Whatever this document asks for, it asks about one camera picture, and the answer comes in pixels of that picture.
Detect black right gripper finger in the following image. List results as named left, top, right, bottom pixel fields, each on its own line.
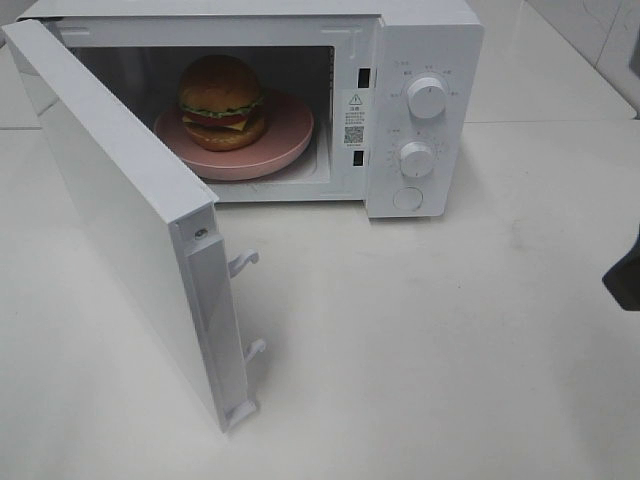
left=602, top=248, right=640, bottom=312

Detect round white door-release button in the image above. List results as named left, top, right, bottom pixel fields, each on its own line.
left=393, top=187, right=423, bottom=211

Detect pink round plate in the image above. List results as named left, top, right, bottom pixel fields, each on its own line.
left=154, top=90, right=314, bottom=181

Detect burger with cheese and lettuce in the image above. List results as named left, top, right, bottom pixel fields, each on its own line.
left=177, top=55, right=266, bottom=152

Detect white microwave door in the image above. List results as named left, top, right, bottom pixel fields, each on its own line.
left=4, top=20, right=266, bottom=431

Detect lower white timer knob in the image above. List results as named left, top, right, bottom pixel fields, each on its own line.
left=399, top=141, right=435, bottom=179

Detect upper white power knob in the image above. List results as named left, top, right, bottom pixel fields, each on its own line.
left=406, top=72, right=448, bottom=120

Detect white microwave oven body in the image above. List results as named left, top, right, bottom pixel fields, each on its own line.
left=14, top=1, right=484, bottom=218

